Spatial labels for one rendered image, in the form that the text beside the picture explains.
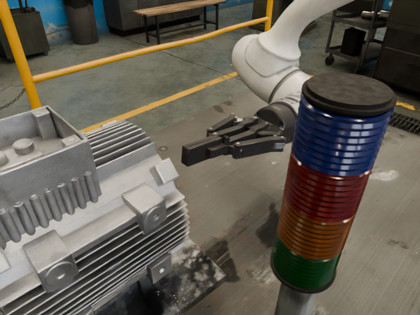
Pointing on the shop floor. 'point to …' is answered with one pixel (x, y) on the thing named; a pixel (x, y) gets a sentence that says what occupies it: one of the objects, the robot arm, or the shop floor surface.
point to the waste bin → (81, 21)
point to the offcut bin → (25, 32)
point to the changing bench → (175, 11)
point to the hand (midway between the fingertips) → (202, 150)
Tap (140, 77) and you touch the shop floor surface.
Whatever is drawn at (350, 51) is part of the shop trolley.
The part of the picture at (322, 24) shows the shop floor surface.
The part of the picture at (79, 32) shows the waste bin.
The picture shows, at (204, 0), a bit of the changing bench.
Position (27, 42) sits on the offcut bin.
